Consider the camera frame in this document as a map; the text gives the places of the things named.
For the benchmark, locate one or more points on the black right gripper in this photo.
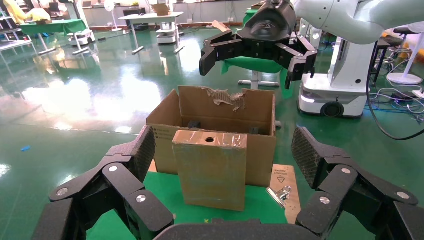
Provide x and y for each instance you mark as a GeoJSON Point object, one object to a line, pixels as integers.
{"type": "Point", "coordinates": [268, 30]}

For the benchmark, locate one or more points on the small blue floor scrap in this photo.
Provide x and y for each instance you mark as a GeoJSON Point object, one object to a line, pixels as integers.
{"type": "Point", "coordinates": [25, 148]}

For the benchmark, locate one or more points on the yellow cover sheet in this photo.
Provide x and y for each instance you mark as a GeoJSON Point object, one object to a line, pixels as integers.
{"type": "Point", "coordinates": [36, 15]}

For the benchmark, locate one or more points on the small white mobile robot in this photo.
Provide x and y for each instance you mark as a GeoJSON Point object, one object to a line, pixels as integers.
{"type": "Point", "coordinates": [165, 34]}
{"type": "Point", "coordinates": [81, 36]}

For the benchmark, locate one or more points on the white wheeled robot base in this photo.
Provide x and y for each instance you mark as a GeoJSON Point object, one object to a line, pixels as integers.
{"type": "Point", "coordinates": [344, 82]}

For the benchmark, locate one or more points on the white robot with black arms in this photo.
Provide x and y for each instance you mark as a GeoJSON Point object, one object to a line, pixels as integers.
{"type": "Point", "coordinates": [314, 33]}

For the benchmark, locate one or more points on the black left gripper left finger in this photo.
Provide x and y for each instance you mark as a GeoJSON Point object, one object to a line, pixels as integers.
{"type": "Point", "coordinates": [116, 179]}

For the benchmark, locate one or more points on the black monitor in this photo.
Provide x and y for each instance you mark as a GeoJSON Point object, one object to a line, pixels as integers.
{"type": "Point", "coordinates": [54, 7]}

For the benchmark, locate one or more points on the white table pedestal leg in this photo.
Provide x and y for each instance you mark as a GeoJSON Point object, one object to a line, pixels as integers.
{"type": "Point", "coordinates": [255, 80]}

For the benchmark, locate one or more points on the metal shelf rack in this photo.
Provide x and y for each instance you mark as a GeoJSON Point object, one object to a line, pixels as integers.
{"type": "Point", "coordinates": [13, 44]}

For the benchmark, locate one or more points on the tan wooden plank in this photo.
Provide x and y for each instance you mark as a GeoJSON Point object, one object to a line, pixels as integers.
{"type": "Point", "coordinates": [222, 26]}

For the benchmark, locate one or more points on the black cabinet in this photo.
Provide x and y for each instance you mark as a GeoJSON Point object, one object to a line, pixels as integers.
{"type": "Point", "coordinates": [132, 12]}

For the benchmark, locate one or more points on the black stool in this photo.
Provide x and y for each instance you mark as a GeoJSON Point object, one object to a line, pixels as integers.
{"type": "Point", "coordinates": [404, 30]}
{"type": "Point", "coordinates": [392, 41]}

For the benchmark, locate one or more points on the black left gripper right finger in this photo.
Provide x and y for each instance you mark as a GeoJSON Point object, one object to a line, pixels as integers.
{"type": "Point", "coordinates": [338, 185]}

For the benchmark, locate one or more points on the large open cardboard carton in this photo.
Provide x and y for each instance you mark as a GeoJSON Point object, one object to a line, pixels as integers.
{"type": "Point", "coordinates": [198, 106]}

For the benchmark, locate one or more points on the white standing fan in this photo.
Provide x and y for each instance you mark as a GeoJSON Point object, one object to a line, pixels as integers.
{"type": "Point", "coordinates": [404, 78]}
{"type": "Point", "coordinates": [109, 5]}

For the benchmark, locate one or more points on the green tablecloth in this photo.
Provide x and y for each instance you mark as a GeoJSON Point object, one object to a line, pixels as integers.
{"type": "Point", "coordinates": [258, 212]}

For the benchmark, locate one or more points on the green cloth covered table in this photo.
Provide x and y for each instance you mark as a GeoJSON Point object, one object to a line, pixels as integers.
{"type": "Point", "coordinates": [255, 64]}
{"type": "Point", "coordinates": [250, 18]}
{"type": "Point", "coordinates": [53, 26]}

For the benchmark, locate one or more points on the small taped cardboard box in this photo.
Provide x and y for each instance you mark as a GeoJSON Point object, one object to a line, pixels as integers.
{"type": "Point", "coordinates": [212, 172]}

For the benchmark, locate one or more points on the cardboard box on desk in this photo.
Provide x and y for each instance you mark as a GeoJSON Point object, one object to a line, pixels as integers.
{"type": "Point", "coordinates": [161, 10]}

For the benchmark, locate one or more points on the white desk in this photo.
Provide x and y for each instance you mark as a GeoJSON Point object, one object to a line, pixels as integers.
{"type": "Point", "coordinates": [149, 17]}

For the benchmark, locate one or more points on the metal binder clip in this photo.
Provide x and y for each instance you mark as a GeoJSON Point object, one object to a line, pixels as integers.
{"type": "Point", "coordinates": [280, 195]}

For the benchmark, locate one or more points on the white power strip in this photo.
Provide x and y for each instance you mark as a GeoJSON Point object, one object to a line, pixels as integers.
{"type": "Point", "coordinates": [419, 93]}

